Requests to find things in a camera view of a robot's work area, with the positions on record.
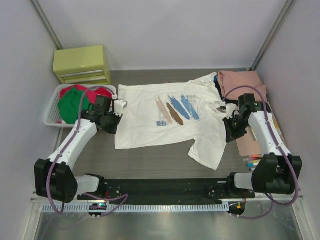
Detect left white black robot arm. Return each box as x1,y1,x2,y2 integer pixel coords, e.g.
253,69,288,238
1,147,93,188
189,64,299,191
34,96,128,203

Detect red marker pen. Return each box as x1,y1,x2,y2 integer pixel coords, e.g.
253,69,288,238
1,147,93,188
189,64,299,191
243,155,262,161

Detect pink folded t shirt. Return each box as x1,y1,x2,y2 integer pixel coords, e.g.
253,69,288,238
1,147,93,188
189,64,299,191
217,71,267,102

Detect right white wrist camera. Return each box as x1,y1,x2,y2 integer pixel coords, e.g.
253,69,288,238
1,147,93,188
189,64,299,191
217,101,238,119

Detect yellow picture book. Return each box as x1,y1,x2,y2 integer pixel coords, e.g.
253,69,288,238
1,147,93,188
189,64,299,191
251,106,282,142

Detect white plastic basket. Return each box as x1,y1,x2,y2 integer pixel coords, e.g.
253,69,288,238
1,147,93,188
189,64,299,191
43,84,117,128

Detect white slotted cable duct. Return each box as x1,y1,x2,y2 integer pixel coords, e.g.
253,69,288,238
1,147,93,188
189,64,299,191
42,202,230,213

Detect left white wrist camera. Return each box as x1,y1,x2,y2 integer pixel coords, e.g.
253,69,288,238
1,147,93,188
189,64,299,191
112,94,128,117

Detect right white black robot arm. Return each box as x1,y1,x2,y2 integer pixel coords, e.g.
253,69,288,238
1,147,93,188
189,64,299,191
223,93,303,195

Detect yellow-green drawer box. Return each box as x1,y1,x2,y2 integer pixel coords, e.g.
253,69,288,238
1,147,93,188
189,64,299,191
53,45,112,85

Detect red t shirt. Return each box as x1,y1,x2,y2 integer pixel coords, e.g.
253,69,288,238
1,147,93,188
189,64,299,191
56,84,113,125

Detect brown cardboard sheet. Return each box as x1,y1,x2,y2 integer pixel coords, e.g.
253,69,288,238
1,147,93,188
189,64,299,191
236,118,290,157

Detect green t shirt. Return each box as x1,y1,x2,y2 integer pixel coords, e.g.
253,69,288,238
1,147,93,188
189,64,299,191
57,87,84,125

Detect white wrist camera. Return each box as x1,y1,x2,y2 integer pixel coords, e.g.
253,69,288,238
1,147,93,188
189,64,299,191
217,101,238,119
112,94,128,117

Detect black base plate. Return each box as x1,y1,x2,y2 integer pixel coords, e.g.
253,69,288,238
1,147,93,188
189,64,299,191
91,177,256,206

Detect black folded t shirt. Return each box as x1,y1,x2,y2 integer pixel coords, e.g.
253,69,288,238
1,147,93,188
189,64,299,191
213,75,239,106

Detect white printed t shirt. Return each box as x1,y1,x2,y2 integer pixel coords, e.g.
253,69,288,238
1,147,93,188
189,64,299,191
114,72,227,170

